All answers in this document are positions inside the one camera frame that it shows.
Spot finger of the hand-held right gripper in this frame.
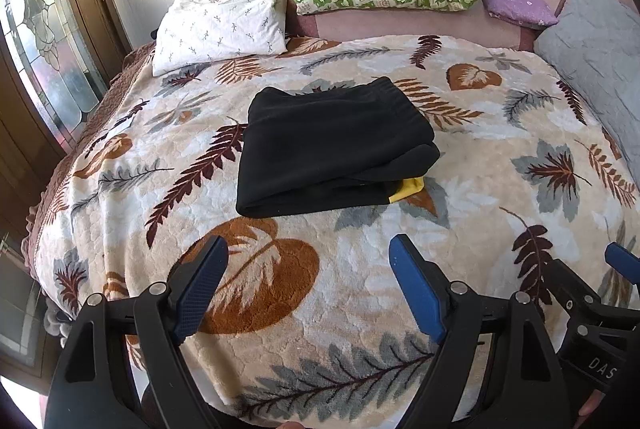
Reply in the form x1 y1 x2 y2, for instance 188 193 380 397
547 258 604 326
604 241 640 310

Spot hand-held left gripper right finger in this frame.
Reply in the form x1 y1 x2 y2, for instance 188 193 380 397
389 234 573 429

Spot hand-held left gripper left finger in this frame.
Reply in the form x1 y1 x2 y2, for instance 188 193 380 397
47 235 230 429

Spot black pants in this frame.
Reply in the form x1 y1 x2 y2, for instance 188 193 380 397
236 76 442 220

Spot person's right hand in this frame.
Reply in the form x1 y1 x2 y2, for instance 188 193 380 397
575 396 604 429

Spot leaf print fleece blanket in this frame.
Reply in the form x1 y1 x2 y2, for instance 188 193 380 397
30 34 640 426

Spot grey quilted pillow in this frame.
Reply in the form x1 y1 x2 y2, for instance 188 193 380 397
532 0 640 192

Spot pink bed sheet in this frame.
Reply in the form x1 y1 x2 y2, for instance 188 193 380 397
284 3 553 54

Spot white twig print pillow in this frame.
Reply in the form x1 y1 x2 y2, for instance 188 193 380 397
151 0 289 78

